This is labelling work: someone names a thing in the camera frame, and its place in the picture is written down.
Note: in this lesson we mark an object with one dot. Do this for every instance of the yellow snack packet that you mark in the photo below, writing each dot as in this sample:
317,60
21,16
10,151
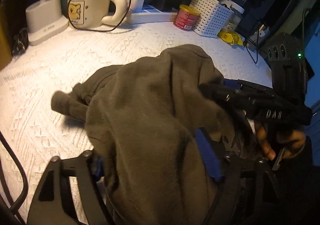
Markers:
230,37

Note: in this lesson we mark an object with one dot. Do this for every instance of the white power strip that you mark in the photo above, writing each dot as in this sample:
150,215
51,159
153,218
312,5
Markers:
149,14

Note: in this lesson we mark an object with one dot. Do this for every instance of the white cartoon mug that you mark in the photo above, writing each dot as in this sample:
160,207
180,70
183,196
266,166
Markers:
91,14

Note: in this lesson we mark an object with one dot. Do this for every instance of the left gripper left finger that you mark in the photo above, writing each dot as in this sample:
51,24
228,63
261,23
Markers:
53,203

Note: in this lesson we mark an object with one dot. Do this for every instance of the white perforated basket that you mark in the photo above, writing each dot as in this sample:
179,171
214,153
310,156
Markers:
213,17

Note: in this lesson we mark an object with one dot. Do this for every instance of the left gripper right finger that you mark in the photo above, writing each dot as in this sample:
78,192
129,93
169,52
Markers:
227,171

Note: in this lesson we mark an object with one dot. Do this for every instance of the white knitted table cover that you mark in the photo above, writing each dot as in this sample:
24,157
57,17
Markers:
36,133

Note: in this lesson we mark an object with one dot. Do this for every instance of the dark brown t-shirt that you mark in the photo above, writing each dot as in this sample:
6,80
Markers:
142,118

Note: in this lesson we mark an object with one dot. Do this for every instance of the red tin can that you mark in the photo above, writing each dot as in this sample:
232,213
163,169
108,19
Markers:
186,17

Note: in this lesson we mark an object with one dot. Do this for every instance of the white desk lamp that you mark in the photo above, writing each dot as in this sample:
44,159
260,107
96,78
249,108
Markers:
44,20

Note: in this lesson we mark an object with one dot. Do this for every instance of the right hand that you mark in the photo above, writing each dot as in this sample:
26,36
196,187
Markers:
293,144

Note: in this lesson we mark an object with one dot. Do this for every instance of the clear snack jar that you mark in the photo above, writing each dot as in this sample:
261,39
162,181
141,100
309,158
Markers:
236,15

